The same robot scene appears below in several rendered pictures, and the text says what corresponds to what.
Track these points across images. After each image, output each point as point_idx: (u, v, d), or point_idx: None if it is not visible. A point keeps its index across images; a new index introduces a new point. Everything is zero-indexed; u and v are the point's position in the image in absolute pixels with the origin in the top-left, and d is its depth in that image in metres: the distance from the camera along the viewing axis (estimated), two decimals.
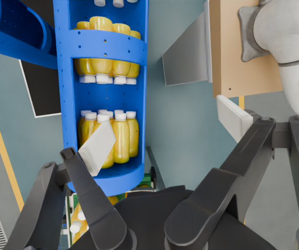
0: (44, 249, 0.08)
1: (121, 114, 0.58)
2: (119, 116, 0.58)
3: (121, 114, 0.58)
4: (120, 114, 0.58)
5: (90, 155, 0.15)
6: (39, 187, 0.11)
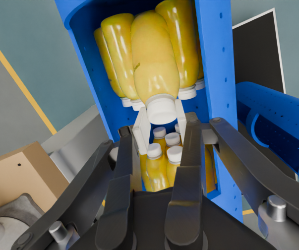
0: (72, 227, 0.09)
1: (138, 109, 0.36)
2: (142, 105, 0.36)
3: (138, 109, 0.36)
4: None
5: (142, 134, 0.16)
6: (91, 163, 0.12)
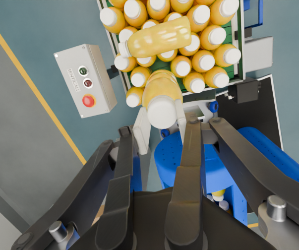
0: (73, 227, 0.09)
1: None
2: None
3: None
4: None
5: (142, 134, 0.16)
6: (91, 163, 0.12)
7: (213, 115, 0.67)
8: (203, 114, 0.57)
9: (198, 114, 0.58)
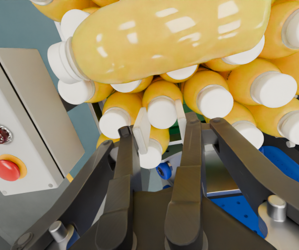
0: (72, 227, 0.09)
1: None
2: None
3: None
4: None
5: (142, 134, 0.16)
6: (91, 163, 0.12)
7: None
8: None
9: None
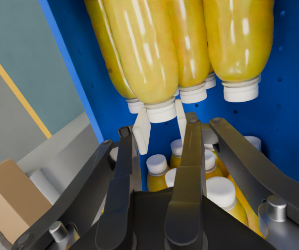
0: (72, 227, 0.09)
1: (159, 120, 0.20)
2: (165, 114, 0.20)
3: (159, 121, 0.20)
4: (163, 120, 0.20)
5: (142, 134, 0.16)
6: (91, 163, 0.12)
7: None
8: None
9: None
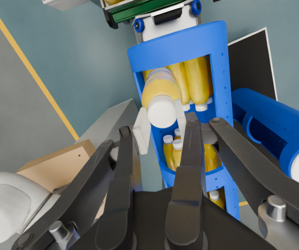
0: (73, 227, 0.09)
1: (155, 101, 0.21)
2: (162, 98, 0.21)
3: (155, 102, 0.21)
4: (159, 100, 0.21)
5: (142, 134, 0.16)
6: (91, 163, 0.12)
7: (197, 24, 0.61)
8: (182, 4, 0.50)
9: None
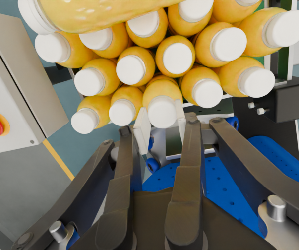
0: (73, 227, 0.09)
1: (155, 101, 0.21)
2: (162, 98, 0.22)
3: (155, 101, 0.21)
4: (159, 100, 0.21)
5: (142, 134, 0.16)
6: (91, 163, 0.12)
7: None
8: None
9: None
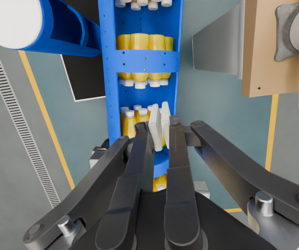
0: (81, 222, 0.09)
1: None
2: None
3: None
4: None
5: (157, 131, 0.16)
6: (105, 159, 0.12)
7: None
8: None
9: None
